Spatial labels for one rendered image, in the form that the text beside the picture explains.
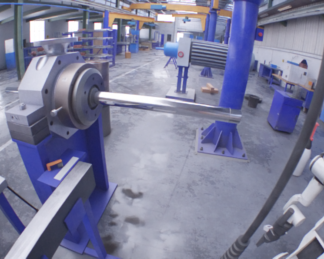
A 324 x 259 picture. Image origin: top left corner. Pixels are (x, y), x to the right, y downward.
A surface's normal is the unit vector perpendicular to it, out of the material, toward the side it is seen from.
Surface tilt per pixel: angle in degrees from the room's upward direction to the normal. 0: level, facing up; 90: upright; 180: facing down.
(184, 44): 90
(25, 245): 0
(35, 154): 90
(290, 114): 90
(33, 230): 0
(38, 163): 90
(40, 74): 45
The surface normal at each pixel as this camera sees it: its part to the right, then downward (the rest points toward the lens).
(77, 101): 0.72, 0.29
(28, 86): -0.07, -0.30
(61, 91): -0.12, 0.03
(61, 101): -0.15, 0.29
